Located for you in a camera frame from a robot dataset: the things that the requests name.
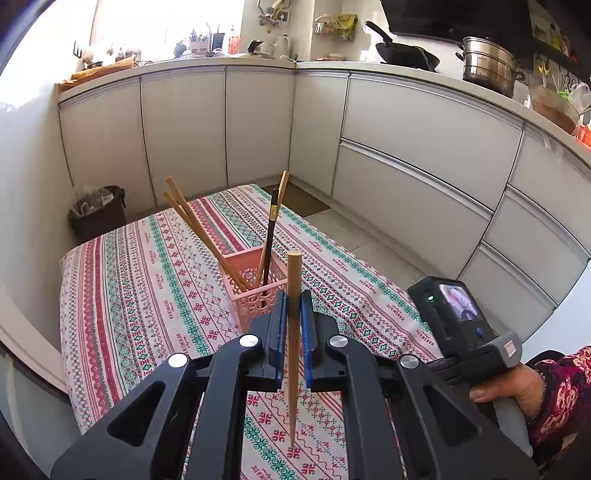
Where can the black gold-banded chopstick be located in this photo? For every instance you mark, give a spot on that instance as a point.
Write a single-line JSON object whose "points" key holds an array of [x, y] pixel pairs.
{"points": [[274, 203]]}

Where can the white base cabinets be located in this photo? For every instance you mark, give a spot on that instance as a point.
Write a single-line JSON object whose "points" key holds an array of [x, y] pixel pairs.
{"points": [[472, 184]]}

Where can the black range hood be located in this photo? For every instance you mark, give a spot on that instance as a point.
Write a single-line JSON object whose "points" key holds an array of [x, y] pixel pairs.
{"points": [[501, 21]]}

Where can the pink plastic lattice basket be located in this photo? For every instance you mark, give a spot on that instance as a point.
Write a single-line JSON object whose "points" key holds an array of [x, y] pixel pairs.
{"points": [[259, 299]]}

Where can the dark trash bin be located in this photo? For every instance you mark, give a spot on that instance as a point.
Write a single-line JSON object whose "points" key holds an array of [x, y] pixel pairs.
{"points": [[97, 212]]}

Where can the orange cloth on counter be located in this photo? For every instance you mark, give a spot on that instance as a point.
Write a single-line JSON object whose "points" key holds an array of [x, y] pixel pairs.
{"points": [[81, 77]]}

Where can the floral red sleeve forearm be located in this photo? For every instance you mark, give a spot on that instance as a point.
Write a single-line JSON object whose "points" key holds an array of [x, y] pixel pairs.
{"points": [[565, 408]]}

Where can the patterned handmade tablecloth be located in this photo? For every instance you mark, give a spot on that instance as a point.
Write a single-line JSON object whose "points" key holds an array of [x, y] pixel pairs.
{"points": [[132, 297]]}

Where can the white electric kettle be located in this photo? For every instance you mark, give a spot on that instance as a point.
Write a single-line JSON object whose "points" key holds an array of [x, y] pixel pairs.
{"points": [[282, 47]]}

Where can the light wooden chopstick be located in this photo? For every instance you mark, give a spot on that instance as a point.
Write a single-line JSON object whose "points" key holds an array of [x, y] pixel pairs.
{"points": [[293, 337]]}

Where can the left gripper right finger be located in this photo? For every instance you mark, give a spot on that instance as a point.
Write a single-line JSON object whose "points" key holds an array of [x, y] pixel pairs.
{"points": [[404, 419]]}

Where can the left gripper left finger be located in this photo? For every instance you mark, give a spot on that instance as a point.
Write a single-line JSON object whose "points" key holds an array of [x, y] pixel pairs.
{"points": [[186, 418]]}

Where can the red bottle on counter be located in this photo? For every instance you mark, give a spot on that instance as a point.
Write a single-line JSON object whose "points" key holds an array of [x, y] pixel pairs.
{"points": [[233, 41]]}

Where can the stainless steel steamer pot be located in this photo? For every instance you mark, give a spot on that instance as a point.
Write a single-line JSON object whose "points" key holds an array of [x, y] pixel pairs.
{"points": [[489, 65]]}

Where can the black wok pan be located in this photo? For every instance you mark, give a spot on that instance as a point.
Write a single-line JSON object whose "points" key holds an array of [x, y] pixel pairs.
{"points": [[403, 54]]}

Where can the person's right hand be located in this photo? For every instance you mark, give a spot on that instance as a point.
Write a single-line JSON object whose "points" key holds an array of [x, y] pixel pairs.
{"points": [[522, 383]]}

